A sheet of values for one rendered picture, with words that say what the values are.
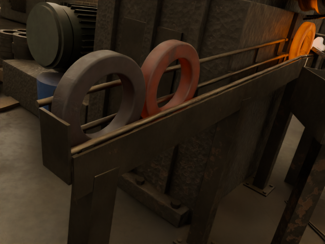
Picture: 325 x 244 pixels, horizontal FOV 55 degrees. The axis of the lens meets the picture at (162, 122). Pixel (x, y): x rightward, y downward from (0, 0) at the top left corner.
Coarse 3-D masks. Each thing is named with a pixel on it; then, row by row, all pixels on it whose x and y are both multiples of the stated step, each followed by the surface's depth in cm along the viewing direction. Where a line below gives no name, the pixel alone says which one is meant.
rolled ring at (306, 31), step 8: (304, 24) 126; (312, 24) 127; (296, 32) 125; (304, 32) 124; (312, 32) 131; (296, 40) 125; (304, 40) 136; (312, 40) 135; (296, 48) 125; (304, 48) 137; (296, 56) 127
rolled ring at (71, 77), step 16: (80, 64) 47; (96, 64) 47; (112, 64) 49; (128, 64) 52; (64, 80) 46; (80, 80) 46; (96, 80) 48; (128, 80) 54; (144, 80) 57; (64, 96) 45; (80, 96) 47; (128, 96) 58; (144, 96) 59; (64, 112) 46; (128, 112) 58; (80, 128) 49; (112, 128) 58
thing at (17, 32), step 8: (0, 32) 226; (8, 32) 238; (16, 32) 219; (24, 32) 224; (0, 40) 227; (8, 40) 227; (16, 40) 211; (24, 40) 210; (0, 48) 229; (8, 48) 229; (16, 48) 213; (24, 48) 213; (0, 56) 233; (8, 56) 230; (16, 56) 218; (24, 56) 216; (0, 64) 232; (0, 72) 222; (0, 80) 236
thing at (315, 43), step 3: (315, 39) 138; (318, 39) 137; (321, 39) 136; (315, 42) 138; (318, 42) 137; (312, 45) 139; (315, 45) 138; (318, 45) 137; (321, 45) 137; (318, 48) 139; (321, 48) 137
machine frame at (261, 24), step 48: (144, 0) 120; (192, 0) 107; (240, 0) 96; (288, 0) 133; (96, 48) 142; (144, 48) 121; (240, 48) 102; (288, 48) 140; (96, 96) 149; (192, 144) 119; (240, 144) 139; (144, 192) 132; (192, 192) 123
